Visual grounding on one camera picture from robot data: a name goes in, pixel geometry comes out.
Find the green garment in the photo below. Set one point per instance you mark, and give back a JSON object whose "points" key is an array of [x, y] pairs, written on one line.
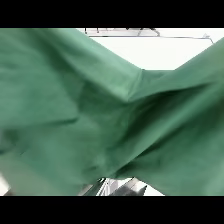
{"points": [[83, 116]]}

